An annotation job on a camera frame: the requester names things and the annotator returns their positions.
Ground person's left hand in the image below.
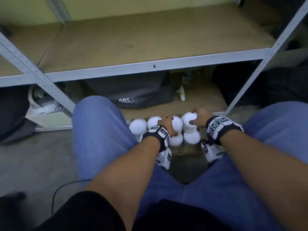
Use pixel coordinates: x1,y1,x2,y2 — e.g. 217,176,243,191
158,115,178,138

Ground person's right hand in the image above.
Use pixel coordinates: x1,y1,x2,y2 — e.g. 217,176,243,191
189,107,215,129

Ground white cotton bud tubs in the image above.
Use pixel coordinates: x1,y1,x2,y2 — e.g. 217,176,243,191
129,116,201,146

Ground brown cardboard box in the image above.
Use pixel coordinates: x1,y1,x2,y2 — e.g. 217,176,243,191
168,127,212,185

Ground grey metal shelf wooden boards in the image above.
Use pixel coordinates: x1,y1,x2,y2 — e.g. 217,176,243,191
0,0,308,133

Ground person's left forearm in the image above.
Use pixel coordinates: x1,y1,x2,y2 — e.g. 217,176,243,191
84,136,162,231

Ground small white spray bottle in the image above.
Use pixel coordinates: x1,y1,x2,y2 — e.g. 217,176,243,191
177,85,186,102

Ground person's left leg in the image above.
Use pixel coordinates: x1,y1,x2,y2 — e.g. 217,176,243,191
72,95,186,214

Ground person's leg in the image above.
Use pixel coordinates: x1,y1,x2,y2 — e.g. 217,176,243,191
72,95,186,214
183,101,308,231

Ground person's right leg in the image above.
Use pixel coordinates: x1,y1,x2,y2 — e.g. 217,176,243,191
183,101,308,231

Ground person's black shirt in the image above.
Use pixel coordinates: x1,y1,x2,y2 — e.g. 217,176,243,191
31,191,231,231

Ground black left wristband with markers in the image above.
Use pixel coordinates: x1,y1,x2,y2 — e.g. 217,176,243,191
141,125,171,152

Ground black wristband with markers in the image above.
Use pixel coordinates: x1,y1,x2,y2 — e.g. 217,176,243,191
141,125,171,152
206,115,245,146

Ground black right wristband with markers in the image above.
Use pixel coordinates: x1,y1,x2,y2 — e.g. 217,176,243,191
206,115,245,146

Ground dark grey printed bag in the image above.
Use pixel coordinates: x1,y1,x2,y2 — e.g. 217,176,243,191
84,71,175,109

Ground white device in tray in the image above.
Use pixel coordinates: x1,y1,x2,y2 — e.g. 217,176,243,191
25,103,73,129

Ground dark cloth bag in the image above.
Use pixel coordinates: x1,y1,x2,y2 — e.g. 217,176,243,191
0,87,37,145

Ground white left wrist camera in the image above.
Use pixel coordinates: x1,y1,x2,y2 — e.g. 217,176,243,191
156,146,173,171

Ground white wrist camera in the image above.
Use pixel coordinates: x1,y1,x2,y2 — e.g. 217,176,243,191
201,139,226,164
156,146,173,171

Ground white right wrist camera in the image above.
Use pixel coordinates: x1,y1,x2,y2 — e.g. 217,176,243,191
201,139,226,164

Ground black left camera cable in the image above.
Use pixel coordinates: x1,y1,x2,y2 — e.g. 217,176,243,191
52,179,93,214

